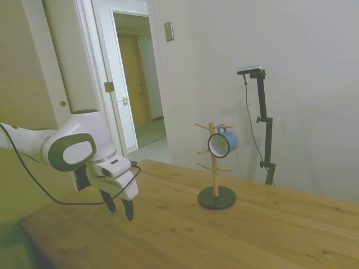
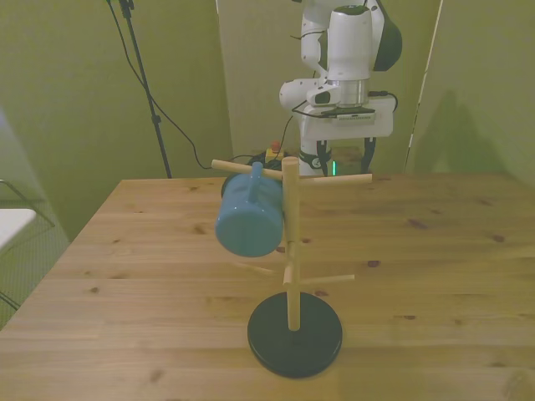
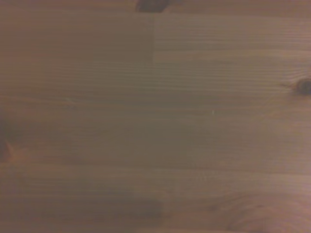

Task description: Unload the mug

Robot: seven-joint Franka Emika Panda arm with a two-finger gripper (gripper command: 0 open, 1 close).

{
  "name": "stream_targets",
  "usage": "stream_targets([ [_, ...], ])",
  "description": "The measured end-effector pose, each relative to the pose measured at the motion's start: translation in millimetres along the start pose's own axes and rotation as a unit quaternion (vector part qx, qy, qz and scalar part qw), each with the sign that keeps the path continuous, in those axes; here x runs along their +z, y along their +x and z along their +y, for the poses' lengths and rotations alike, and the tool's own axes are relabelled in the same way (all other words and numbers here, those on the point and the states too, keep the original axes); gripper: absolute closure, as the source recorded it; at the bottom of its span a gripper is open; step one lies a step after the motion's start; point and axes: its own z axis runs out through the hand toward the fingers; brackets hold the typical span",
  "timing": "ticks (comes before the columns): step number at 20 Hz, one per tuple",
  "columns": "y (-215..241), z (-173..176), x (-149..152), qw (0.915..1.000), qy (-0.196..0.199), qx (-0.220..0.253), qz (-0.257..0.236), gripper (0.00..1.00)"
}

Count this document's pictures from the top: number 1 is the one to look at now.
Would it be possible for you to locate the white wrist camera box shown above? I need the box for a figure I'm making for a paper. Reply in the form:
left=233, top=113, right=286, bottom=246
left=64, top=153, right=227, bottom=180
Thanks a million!
left=94, top=156, right=133, bottom=179

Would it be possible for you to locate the blue enamel mug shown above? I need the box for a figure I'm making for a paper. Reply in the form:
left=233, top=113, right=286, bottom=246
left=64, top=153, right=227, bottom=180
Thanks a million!
left=207, top=124, right=240, bottom=160

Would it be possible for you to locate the white door panel with hole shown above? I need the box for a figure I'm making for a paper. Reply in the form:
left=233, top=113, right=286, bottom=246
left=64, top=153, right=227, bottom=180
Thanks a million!
left=21, top=0, right=102, bottom=131

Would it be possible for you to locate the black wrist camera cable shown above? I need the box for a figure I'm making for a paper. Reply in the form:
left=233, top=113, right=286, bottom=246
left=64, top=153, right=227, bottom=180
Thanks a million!
left=0, top=123, right=142, bottom=207

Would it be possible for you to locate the black box on wall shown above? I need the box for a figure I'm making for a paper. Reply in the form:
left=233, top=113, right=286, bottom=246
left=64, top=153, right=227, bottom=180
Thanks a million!
left=73, top=165, right=91, bottom=192

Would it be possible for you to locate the grey wall switch plate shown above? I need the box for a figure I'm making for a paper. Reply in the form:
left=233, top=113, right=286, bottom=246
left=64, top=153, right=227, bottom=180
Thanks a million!
left=164, top=21, right=174, bottom=43

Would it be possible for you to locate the black articulated camera stand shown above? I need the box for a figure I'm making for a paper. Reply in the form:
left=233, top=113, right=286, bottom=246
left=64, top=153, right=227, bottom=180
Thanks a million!
left=248, top=69, right=277, bottom=186

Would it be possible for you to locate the brown wooden hallway door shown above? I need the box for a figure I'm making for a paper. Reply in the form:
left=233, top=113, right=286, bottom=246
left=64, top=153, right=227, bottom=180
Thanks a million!
left=117, top=33, right=154, bottom=129

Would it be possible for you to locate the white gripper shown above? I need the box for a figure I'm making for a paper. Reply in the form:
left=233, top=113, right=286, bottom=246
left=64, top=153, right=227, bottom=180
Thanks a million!
left=89, top=165, right=140, bottom=222

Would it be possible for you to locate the wooden mug tree black base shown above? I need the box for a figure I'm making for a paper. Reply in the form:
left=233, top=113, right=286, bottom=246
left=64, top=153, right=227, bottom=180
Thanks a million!
left=195, top=122, right=237, bottom=211

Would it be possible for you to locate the white open door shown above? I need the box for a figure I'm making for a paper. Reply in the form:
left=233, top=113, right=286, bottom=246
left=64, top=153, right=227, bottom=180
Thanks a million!
left=111, top=8, right=140, bottom=154

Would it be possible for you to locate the grey exterior camera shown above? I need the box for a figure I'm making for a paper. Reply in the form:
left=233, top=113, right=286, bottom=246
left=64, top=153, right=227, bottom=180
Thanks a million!
left=237, top=64, right=265, bottom=76

